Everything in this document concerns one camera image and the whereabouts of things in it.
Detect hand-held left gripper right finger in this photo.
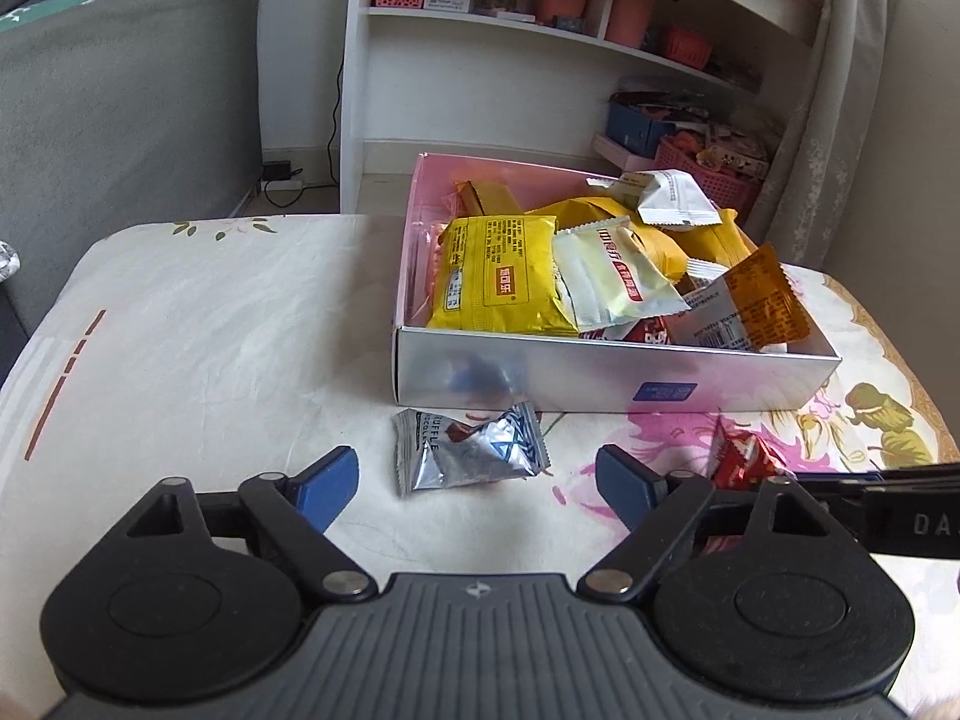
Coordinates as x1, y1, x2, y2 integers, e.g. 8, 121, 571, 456
579, 444, 848, 601

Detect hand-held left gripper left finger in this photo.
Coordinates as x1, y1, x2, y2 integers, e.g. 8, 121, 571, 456
112, 446, 377, 606

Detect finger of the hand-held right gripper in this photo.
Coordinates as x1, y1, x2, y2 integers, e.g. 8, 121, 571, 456
791, 463, 960, 488

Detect red white snack packet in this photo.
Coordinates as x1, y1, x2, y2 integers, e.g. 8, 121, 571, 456
705, 420, 800, 496
581, 315, 672, 346

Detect silver box with pink lining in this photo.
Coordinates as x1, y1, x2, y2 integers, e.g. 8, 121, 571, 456
394, 152, 842, 413

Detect silver foil chocolate packet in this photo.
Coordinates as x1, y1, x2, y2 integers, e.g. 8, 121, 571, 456
394, 401, 552, 497

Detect pale yellow snack packet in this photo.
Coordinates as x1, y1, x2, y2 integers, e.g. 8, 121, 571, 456
553, 216, 691, 331

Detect orange white snack packet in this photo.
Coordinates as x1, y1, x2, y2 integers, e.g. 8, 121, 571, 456
679, 242, 812, 355

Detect small yellow printed snack packet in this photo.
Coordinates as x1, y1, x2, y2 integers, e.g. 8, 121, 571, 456
426, 214, 580, 337

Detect large yellow snack packet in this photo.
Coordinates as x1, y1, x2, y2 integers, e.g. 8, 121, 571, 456
525, 196, 687, 278
660, 208, 758, 271

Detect gold brown snack packet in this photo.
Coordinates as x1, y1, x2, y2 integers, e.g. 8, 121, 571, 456
454, 180, 526, 217

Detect floral printed cloth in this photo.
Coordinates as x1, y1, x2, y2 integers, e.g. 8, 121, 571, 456
0, 214, 960, 720

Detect pink mesh storage basket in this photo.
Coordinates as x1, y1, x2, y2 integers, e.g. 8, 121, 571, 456
658, 135, 766, 207

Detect black power adapter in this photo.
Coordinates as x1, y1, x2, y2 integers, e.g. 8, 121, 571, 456
259, 160, 305, 192

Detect blue storage basket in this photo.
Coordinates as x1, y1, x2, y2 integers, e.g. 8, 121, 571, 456
606, 94, 710, 155

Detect pale lace curtain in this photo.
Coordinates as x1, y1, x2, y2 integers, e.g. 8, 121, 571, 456
750, 0, 912, 271

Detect grey sofa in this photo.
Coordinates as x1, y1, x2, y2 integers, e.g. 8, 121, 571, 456
0, 0, 263, 338

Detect white shelf unit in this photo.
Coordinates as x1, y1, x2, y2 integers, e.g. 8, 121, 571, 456
341, 0, 826, 215

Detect small red basket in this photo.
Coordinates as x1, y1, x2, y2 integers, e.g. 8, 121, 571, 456
664, 24, 713, 68

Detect coral pot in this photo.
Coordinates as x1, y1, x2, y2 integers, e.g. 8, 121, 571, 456
536, 0, 590, 27
606, 0, 657, 50

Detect teal cushion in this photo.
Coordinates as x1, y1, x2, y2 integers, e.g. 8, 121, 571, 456
0, 0, 102, 35

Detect black power cable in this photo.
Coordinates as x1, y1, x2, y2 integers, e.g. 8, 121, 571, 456
262, 60, 346, 207

